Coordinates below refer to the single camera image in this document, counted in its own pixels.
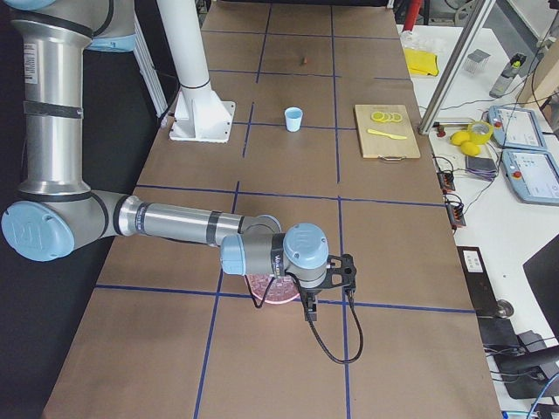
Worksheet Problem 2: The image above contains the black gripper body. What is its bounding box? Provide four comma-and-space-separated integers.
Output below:
300, 287, 321, 306

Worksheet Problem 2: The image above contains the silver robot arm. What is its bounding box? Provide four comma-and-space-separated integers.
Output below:
2, 1, 331, 322

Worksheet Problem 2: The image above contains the pink bowl of ice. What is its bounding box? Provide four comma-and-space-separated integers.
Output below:
245, 274, 299, 305

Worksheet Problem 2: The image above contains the light blue paper cup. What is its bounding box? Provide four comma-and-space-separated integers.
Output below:
284, 106, 303, 133

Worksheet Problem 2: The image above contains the wooden cutting board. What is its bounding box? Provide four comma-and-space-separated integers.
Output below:
354, 105, 421, 161

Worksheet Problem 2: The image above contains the yellow plastic knife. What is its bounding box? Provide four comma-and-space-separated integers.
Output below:
367, 128, 408, 141

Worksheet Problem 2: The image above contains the whole lemon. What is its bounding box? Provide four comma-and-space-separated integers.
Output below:
451, 130, 471, 147
459, 141, 480, 157

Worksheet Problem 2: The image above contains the dark purple notebook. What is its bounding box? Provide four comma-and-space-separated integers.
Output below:
465, 155, 498, 181

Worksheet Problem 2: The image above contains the yellow tape roll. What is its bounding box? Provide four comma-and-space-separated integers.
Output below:
467, 120, 493, 145

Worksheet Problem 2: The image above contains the yellow cloth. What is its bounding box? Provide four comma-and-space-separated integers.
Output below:
404, 48, 439, 77

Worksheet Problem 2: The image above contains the teach pendant near board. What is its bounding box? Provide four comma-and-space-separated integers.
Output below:
487, 106, 547, 150

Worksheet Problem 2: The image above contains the clear plastic bag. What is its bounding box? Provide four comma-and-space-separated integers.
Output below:
400, 31, 445, 54

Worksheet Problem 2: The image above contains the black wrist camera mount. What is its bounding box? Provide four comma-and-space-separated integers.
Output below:
321, 254, 357, 295

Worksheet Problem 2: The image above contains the white camera post with base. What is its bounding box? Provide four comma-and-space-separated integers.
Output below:
157, 0, 236, 143

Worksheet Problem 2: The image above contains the aluminium frame post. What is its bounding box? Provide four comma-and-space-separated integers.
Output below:
418, 0, 496, 135

